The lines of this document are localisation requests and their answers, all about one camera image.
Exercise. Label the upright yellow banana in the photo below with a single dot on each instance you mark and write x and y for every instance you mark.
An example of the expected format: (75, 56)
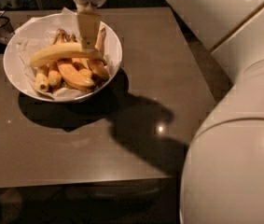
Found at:
(100, 39)

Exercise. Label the small banana far left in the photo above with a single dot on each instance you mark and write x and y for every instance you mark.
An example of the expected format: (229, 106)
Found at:
(42, 78)

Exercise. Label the large orange banana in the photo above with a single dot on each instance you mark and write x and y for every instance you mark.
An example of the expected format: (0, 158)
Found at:
(66, 70)

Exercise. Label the middle small banana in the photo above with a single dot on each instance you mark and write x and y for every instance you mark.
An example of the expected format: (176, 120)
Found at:
(81, 70)

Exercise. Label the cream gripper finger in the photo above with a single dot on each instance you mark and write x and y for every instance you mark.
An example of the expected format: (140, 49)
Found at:
(88, 26)

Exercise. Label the long yellow top banana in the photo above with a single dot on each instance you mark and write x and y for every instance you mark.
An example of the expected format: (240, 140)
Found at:
(63, 51)

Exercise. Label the white bowl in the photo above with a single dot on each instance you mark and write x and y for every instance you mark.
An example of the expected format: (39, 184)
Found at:
(38, 33)

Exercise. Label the right orange banana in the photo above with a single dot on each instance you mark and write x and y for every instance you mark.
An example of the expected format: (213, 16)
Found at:
(97, 67)

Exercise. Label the white paper bowl liner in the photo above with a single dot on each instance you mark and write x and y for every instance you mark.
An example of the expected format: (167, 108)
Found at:
(63, 57)

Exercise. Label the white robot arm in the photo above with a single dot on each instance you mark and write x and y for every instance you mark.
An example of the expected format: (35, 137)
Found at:
(220, 176)

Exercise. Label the small banana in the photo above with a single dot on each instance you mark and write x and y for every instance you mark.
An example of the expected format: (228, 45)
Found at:
(55, 78)
(42, 78)
(81, 70)

